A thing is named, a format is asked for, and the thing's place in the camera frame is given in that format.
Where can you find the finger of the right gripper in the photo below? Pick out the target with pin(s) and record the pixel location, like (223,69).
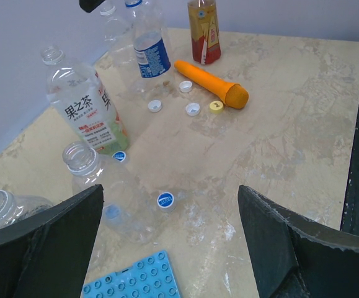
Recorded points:
(89,6)

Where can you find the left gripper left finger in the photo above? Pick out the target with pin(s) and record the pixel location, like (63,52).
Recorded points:
(48,254)

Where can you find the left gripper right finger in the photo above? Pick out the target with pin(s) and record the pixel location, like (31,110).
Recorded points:
(294,256)

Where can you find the juice bottle with white label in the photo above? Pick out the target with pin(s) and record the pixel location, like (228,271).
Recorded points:
(76,91)

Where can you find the white blue bottle cap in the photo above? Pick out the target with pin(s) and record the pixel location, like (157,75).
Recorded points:
(120,156)

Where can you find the clear bottle back row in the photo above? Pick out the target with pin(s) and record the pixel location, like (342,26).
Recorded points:
(117,34)

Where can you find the blue label water bottle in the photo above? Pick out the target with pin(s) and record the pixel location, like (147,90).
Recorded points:
(152,48)

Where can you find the white loose bottle cap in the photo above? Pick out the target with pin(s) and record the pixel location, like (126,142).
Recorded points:
(155,106)

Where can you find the orange tea bottle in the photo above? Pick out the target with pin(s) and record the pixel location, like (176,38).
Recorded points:
(204,31)

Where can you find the yellow bottle cap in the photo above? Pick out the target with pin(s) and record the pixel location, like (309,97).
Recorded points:
(216,107)

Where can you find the blue studded baseplate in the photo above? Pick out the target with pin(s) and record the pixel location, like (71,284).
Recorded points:
(151,276)

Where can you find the orange plastic carrot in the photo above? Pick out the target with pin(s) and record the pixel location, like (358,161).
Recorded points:
(231,94)

